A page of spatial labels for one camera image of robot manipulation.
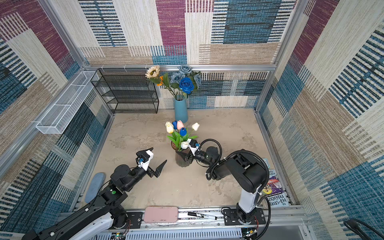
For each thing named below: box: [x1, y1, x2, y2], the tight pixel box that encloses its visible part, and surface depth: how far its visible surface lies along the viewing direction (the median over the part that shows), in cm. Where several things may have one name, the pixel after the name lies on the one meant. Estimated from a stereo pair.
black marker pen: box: [187, 211, 218, 220], surface depth 76 cm
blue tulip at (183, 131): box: [179, 127, 188, 137], surface depth 72 cm
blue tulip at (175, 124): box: [172, 120, 178, 130], surface depth 76 cm
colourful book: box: [262, 169, 289, 207], surface depth 79 cm
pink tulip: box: [177, 119, 185, 130], surface depth 75 cm
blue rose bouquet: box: [168, 64, 202, 101], surface depth 89 cm
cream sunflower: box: [145, 65, 177, 100], surface depth 87 cm
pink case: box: [143, 205, 179, 223], surface depth 76 cm
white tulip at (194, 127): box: [186, 122, 200, 142], surface depth 81 cm
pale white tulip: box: [180, 141, 189, 149], surface depth 70 cm
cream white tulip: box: [165, 121, 172, 129], surface depth 74 cm
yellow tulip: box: [166, 124, 182, 151], surface depth 74 cm
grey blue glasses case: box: [84, 172, 106, 203], surface depth 85 cm
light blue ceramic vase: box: [174, 98, 189, 124], surface depth 106 cm
